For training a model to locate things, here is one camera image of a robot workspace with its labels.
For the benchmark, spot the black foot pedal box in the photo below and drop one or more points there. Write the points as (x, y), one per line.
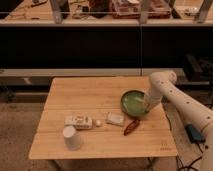
(193, 134)

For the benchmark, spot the pale yellow sponge block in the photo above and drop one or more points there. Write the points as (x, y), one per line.
(115, 119)

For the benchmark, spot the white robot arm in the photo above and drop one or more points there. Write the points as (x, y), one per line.
(162, 84)

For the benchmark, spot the long workbench shelf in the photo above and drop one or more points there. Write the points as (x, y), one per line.
(106, 13)

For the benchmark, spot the white carton with cap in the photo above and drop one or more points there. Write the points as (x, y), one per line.
(82, 122)

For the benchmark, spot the white paper cup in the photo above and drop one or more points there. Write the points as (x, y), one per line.
(72, 138)

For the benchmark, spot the wooden table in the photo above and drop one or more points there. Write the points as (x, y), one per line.
(96, 97)

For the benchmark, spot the green ceramic bowl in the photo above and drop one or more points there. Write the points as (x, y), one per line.
(131, 103)

